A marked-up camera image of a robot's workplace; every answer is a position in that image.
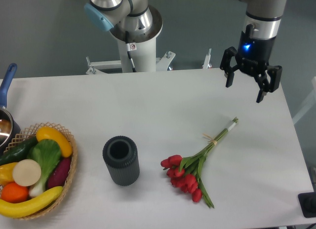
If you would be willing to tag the red tulip bouquet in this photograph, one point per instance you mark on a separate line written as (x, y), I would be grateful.
(185, 172)

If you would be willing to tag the orange fruit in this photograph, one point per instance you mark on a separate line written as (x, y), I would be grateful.
(14, 193)

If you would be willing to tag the yellow bell pepper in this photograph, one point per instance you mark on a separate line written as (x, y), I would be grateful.
(6, 173)

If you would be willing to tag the blue handled saucepan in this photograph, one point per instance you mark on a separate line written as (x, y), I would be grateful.
(8, 127)

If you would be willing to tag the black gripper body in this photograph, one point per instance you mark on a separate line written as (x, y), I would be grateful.
(253, 53)

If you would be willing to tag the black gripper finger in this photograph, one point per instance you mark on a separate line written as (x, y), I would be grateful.
(225, 65)
(268, 79)

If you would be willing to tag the purple sweet potato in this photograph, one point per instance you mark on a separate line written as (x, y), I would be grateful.
(60, 173)

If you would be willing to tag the black device at edge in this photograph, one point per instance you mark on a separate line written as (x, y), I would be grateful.
(308, 204)

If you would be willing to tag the dark green cucumber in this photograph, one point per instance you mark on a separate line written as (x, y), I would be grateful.
(19, 152)

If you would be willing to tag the green bok choy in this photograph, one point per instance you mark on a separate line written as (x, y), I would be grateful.
(47, 154)

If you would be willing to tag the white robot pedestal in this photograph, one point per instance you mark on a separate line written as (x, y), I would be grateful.
(136, 38)

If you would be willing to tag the yellow squash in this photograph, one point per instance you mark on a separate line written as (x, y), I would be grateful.
(50, 133)

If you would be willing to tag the dark grey ribbed vase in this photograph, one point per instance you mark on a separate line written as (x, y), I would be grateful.
(120, 155)

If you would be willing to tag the woven wicker basket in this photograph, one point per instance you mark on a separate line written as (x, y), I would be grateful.
(30, 132)

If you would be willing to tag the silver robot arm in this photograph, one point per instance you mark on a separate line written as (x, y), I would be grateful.
(265, 15)

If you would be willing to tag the yellow banana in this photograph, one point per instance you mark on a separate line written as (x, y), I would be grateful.
(26, 208)

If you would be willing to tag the white table frame brackets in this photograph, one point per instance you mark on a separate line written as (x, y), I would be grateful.
(133, 61)

